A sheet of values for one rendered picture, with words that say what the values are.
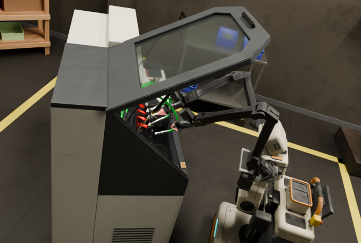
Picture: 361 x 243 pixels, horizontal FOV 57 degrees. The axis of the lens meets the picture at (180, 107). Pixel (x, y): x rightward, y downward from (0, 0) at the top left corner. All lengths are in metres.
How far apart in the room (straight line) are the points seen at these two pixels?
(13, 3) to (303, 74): 4.11
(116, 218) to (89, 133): 0.79
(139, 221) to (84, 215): 0.40
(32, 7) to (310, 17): 3.75
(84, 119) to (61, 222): 0.90
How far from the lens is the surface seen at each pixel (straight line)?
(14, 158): 3.66
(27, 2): 5.11
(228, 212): 3.08
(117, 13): 2.87
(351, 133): 5.16
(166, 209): 2.46
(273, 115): 1.88
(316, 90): 5.33
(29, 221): 3.17
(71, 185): 2.21
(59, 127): 1.89
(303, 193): 2.63
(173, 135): 2.56
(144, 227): 2.59
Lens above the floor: 2.55
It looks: 34 degrees down
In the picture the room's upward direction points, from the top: 15 degrees clockwise
